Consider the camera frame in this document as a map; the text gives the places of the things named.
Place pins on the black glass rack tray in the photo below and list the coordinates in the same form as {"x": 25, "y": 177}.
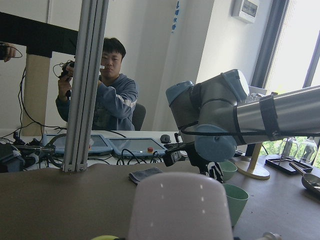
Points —
{"x": 286, "y": 154}

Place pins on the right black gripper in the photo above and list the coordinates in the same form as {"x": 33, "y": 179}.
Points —
{"x": 170, "y": 158}

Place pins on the metal scoop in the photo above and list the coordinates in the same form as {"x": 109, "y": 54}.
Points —
{"x": 309, "y": 181}

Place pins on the seated person in blue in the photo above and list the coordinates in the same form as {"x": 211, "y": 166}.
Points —
{"x": 117, "y": 94}

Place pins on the black keyboard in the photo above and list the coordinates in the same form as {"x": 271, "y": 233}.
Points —
{"x": 174, "y": 146}

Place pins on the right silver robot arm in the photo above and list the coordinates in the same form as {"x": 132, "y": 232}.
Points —
{"x": 213, "y": 117}

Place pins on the black computer mouse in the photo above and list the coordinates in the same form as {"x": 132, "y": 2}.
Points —
{"x": 165, "y": 139}

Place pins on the yellow plastic cup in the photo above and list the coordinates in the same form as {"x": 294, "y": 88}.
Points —
{"x": 106, "y": 237}

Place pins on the pale pink plastic cup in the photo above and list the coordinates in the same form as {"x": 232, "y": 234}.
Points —
{"x": 180, "y": 206}

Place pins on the wall electrical box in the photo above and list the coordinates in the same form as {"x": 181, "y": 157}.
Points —
{"x": 245, "y": 10}

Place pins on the mint green bowl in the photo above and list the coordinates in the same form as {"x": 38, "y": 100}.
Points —
{"x": 228, "y": 169}

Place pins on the grey folded cloth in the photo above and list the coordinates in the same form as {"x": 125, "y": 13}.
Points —
{"x": 137, "y": 176}

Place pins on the blue teach pendant tablet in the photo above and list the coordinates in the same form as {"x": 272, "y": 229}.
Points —
{"x": 98, "y": 145}

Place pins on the mint green plastic cup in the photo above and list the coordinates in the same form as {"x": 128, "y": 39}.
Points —
{"x": 237, "y": 199}

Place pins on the aluminium frame post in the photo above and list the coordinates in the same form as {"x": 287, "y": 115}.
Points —
{"x": 90, "y": 40}

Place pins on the wooden banana stand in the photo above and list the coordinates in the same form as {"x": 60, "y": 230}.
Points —
{"x": 248, "y": 165}

